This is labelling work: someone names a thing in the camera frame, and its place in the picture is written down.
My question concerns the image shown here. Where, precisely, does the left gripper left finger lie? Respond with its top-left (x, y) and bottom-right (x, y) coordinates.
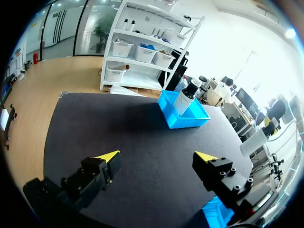
top-left (59, 150), bottom-right (122, 209)

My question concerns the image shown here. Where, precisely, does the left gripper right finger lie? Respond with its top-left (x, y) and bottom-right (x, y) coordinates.
top-left (191, 151), bottom-right (254, 210)

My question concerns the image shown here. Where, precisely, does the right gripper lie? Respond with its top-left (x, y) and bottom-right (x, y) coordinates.
top-left (262, 98), bottom-right (287, 140)

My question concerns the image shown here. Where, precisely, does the blue plastic bin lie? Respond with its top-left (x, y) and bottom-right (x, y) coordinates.
top-left (157, 90), bottom-right (211, 130)
top-left (201, 195), bottom-right (236, 228)

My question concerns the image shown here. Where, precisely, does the person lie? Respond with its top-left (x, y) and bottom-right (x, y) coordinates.
top-left (213, 77), bottom-right (236, 106)

